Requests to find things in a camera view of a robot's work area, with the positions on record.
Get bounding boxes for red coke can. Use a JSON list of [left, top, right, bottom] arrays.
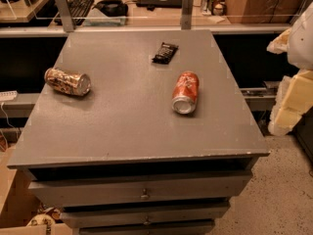
[[172, 71, 200, 115]]

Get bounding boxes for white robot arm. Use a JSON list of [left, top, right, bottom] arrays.
[[267, 3, 313, 136]]

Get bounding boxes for brown patterned drink can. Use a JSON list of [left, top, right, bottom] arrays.
[[44, 68, 91, 96]]

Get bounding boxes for grey drawer cabinet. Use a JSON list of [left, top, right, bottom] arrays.
[[7, 28, 271, 235]]

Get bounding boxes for black snack bar wrapper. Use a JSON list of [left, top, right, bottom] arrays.
[[153, 42, 179, 65]]

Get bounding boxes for top grey drawer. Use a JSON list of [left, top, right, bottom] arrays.
[[29, 170, 252, 208]]

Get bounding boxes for grey drawer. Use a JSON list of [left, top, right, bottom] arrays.
[[29, 170, 252, 208], [79, 219, 214, 235], [61, 201, 230, 228]]

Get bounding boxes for black laptop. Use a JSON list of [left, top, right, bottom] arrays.
[[136, 0, 182, 8]]

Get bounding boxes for black headphones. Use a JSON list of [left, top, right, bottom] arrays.
[[94, 0, 128, 17]]

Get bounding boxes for bottom grey drawer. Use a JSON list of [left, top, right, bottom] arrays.
[[79, 219, 214, 235]]

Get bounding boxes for group of small bottles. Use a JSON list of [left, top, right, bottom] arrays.
[[201, 0, 227, 16]]

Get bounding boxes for black computer keyboard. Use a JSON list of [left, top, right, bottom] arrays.
[[60, 0, 95, 25]]

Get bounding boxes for middle grey drawer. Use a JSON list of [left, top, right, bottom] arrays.
[[61, 201, 230, 228]]

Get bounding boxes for white power strip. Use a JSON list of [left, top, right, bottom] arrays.
[[0, 90, 18, 102]]

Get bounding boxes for cardboard box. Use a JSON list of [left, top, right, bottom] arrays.
[[0, 147, 74, 235]]

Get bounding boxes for grey metal rail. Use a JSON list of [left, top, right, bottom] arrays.
[[241, 81, 279, 112]]

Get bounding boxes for right grey metal post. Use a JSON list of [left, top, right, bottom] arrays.
[[180, 0, 194, 29]]

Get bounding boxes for grey metal post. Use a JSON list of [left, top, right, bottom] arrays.
[[55, 0, 75, 32], [180, 0, 194, 29]]

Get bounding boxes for left grey metal post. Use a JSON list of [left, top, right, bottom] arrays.
[[55, 0, 75, 32]]

